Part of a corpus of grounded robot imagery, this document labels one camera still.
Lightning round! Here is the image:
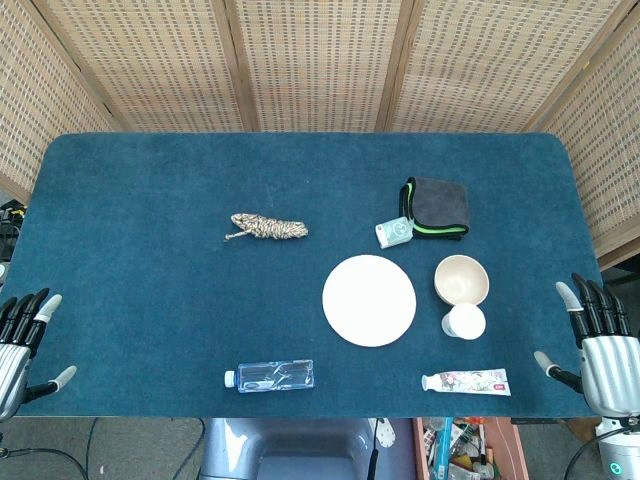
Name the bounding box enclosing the clear plastic water bottle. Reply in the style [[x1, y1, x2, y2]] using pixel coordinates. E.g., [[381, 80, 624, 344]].
[[223, 359, 316, 395]]

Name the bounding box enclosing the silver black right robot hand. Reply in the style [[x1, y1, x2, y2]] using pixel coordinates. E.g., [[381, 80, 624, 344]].
[[533, 272, 640, 421]]

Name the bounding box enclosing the blue felt table mat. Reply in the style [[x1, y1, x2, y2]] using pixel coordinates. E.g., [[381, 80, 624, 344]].
[[7, 132, 601, 419]]

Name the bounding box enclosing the orange box of clutter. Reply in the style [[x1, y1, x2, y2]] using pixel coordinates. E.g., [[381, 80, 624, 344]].
[[412, 417, 530, 480]]

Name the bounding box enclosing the white paper cup blue flower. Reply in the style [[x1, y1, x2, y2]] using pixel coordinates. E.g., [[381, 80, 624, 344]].
[[441, 302, 487, 341]]

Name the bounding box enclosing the round white plate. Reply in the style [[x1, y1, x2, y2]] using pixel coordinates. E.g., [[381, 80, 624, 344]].
[[321, 254, 418, 348]]

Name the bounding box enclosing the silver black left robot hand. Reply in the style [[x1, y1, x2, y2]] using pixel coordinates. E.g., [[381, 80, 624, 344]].
[[0, 287, 78, 423]]

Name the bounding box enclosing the small green tissue pack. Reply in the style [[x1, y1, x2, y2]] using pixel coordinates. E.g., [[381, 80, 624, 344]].
[[375, 216, 415, 250]]

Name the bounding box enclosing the wicker folding screen panel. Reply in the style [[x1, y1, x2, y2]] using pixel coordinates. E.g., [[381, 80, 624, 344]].
[[0, 0, 124, 201], [382, 0, 636, 134], [522, 0, 640, 271], [29, 0, 259, 134], [224, 0, 416, 134]]

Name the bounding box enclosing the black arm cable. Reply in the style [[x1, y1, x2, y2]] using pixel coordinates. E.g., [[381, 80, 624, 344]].
[[563, 434, 609, 480]]

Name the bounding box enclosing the beige bowl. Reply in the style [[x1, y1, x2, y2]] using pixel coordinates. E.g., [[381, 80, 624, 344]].
[[433, 254, 491, 307]]

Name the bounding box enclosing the black floor cable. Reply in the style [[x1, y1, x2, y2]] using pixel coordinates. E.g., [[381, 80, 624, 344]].
[[0, 446, 90, 480], [85, 417, 102, 480], [164, 417, 207, 480]]

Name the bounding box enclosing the black and green strap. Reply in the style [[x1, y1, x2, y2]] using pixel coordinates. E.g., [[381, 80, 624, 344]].
[[398, 176, 470, 241]]

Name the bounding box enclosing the beige braided rope bundle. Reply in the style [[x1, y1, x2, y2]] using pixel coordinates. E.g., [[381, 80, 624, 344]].
[[223, 212, 310, 244]]

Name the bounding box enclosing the black yellow equipment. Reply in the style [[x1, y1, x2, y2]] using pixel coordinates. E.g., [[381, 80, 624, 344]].
[[0, 197, 27, 261]]

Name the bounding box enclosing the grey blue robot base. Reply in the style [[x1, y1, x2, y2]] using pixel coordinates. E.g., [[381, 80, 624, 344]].
[[199, 417, 416, 480]]

